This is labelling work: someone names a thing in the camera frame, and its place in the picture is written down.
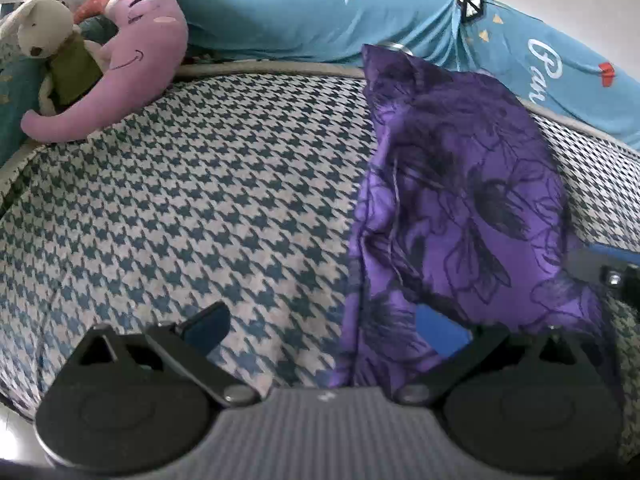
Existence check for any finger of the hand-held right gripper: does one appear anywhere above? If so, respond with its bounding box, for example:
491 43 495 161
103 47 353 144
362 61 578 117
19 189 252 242
565 242 640 306

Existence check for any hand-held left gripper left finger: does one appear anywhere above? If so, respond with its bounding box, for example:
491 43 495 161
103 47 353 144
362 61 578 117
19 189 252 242
75 301 261 408

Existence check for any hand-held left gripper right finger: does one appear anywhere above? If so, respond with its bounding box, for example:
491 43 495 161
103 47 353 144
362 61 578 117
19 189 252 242
392 304 576 408

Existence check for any purple floral garment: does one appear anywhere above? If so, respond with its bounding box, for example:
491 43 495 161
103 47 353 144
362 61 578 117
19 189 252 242
332 42 626 401

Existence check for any houndstooth bed mat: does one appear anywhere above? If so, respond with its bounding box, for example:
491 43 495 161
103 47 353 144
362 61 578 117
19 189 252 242
0 62 640 463

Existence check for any purple moon plush pillow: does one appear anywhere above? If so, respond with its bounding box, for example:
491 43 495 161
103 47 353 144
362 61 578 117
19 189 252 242
21 0 190 143

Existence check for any teal printed blanket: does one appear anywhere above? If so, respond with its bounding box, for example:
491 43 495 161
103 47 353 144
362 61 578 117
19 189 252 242
175 0 640 151

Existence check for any white rabbit plush toy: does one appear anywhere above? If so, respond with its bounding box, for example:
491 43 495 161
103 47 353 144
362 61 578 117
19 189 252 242
0 0 108 116

